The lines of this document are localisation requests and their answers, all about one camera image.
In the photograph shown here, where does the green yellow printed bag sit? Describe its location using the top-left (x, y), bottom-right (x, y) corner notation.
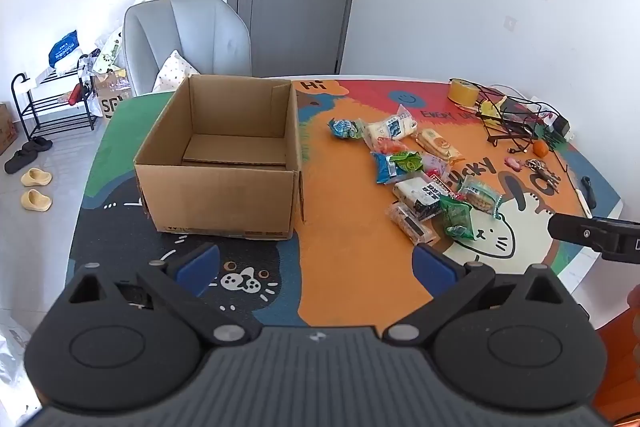
top-left (95, 27), bottom-right (125, 72)

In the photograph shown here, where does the cardboard box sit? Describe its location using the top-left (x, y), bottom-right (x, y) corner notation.
top-left (134, 74), bottom-right (307, 241)

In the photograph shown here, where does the grey armchair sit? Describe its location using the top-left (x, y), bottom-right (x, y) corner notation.
top-left (123, 0), bottom-right (252, 97)

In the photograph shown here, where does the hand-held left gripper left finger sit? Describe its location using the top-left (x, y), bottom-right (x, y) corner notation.
top-left (65, 243), bottom-right (262, 349)

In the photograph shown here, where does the large green snack packet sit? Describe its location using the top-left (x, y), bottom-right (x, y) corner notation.
top-left (439, 196), bottom-right (476, 241)

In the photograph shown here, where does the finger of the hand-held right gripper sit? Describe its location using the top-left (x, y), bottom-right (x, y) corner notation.
top-left (547, 213), bottom-right (608, 254)

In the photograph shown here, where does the printed brown carton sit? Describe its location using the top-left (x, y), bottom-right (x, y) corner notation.
top-left (92, 72), bottom-right (134, 120)

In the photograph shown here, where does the yellow cake packet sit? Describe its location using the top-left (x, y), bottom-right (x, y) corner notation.
top-left (416, 129), bottom-right (464, 164)

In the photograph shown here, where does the yellow tape roll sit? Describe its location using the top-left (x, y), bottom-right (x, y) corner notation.
top-left (447, 78), bottom-right (484, 106)

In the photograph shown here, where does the clear packet with dark bar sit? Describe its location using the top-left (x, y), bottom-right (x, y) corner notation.
top-left (386, 202), bottom-right (440, 247)

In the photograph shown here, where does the black wire rack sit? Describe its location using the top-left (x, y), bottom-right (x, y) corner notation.
top-left (470, 82), bottom-right (557, 148)

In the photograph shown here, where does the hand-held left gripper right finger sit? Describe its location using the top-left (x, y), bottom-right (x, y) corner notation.
top-left (382, 243), bottom-right (572, 349)

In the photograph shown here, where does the white spotted pillow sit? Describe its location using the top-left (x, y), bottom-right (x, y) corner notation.
top-left (152, 50), bottom-right (201, 94)

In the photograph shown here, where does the blue plastic bag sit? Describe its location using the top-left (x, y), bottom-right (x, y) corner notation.
top-left (48, 30), bottom-right (80, 68)

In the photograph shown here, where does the round biscuit packet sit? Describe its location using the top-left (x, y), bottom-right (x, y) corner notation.
top-left (457, 181), bottom-right (504, 219)

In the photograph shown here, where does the black shoe rack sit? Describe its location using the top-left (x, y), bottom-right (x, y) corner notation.
top-left (11, 67), bottom-right (99, 143)

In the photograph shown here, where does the pink snack packet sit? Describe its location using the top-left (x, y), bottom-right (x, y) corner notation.
top-left (422, 152), bottom-right (454, 180)

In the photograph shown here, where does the white black bread packet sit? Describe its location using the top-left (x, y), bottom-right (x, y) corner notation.
top-left (392, 172), bottom-right (454, 221)

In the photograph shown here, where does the colourful cartoon table mat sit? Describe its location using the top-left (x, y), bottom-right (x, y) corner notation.
top-left (65, 74), bottom-right (626, 329)

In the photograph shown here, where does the orange red snack packet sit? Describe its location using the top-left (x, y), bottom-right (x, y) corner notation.
top-left (372, 138), bottom-right (409, 156)

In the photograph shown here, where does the person's right hand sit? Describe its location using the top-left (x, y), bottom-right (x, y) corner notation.
top-left (627, 284), bottom-right (640, 358)

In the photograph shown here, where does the yellow slipper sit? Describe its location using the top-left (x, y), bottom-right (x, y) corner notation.
top-left (21, 168), bottom-right (53, 186)
top-left (21, 189), bottom-right (53, 212)

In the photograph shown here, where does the blue white round snack packet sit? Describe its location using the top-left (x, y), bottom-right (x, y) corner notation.
top-left (328, 118), bottom-right (364, 140)

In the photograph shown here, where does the small brown carton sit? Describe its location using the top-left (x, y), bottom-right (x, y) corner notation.
top-left (0, 102), bottom-right (21, 156)

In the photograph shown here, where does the small green snack packet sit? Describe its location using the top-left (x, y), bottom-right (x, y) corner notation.
top-left (390, 152), bottom-right (424, 174)

